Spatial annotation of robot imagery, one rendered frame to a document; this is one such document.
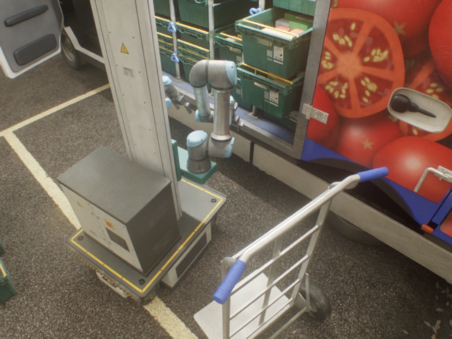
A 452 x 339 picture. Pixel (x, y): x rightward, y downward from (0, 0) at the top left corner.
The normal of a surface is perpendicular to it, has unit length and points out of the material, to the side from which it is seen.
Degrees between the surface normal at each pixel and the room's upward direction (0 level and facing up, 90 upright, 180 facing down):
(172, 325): 0
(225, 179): 0
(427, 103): 90
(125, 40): 90
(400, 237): 90
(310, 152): 90
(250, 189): 0
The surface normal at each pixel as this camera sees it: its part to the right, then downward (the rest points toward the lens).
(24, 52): 0.93, 0.25
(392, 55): -0.68, 0.50
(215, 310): 0.00, -0.73
